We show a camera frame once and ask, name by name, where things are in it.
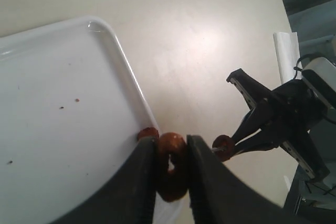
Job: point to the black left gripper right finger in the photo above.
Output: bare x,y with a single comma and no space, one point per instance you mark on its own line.
218,196

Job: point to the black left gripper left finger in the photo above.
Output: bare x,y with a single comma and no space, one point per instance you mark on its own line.
128,197

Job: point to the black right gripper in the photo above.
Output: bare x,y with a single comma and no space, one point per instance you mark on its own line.
281,117

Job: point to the white rectangular plastic tray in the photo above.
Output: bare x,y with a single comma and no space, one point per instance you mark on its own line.
71,109

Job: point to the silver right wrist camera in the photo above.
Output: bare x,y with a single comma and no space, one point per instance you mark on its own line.
319,77

